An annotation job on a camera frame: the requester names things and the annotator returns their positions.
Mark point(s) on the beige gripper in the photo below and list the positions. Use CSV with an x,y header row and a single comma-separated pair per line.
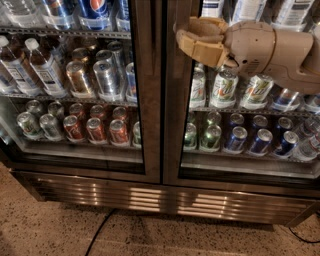
x,y
250,46

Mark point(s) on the fridge glass door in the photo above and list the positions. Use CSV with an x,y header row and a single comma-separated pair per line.
x,y
131,46
291,166

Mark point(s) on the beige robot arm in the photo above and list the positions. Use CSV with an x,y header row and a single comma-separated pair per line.
x,y
296,61

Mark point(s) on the steel fridge base grille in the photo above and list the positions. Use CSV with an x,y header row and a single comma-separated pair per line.
x,y
224,205

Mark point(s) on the white green can centre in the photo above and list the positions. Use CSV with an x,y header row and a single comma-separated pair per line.
x,y
222,94

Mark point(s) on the white green can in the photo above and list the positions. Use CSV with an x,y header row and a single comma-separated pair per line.
x,y
222,94
256,92

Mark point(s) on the white green can right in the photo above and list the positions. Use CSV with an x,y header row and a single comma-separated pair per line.
x,y
256,92

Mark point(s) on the green can lower shelf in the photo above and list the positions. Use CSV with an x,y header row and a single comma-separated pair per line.
x,y
210,140

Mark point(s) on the blue can lower left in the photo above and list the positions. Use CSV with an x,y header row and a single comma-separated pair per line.
x,y
235,142

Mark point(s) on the blue can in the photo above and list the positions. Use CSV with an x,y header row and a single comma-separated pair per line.
x,y
261,142
235,142

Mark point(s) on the silver soda can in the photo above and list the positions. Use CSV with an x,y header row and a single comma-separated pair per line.
x,y
108,81

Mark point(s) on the blue can lower right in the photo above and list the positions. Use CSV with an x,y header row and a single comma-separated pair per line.
x,y
261,142

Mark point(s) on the blue pepsi bottle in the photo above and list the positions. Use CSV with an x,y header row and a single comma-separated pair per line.
x,y
95,14

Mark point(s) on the red soda can right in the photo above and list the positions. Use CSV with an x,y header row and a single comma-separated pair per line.
x,y
118,132

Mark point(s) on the red soda can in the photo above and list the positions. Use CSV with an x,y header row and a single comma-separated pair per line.
x,y
74,129
96,130
118,132

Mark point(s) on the gold soda can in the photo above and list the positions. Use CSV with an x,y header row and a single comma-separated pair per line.
x,y
81,84

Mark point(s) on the red soda can middle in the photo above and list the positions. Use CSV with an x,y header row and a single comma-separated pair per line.
x,y
96,130

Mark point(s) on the red soda can left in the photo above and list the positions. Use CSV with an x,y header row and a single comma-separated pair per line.
x,y
74,129

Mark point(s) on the brown tea bottle right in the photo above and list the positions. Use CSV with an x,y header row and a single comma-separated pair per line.
x,y
46,67

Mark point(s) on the brown tea bottle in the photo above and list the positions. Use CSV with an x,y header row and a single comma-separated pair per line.
x,y
16,63
46,67

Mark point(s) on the brown tea bottle left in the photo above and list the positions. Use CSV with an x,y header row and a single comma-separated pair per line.
x,y
16,63

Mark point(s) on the green silver can left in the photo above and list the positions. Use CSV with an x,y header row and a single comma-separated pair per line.
x,y
29,125

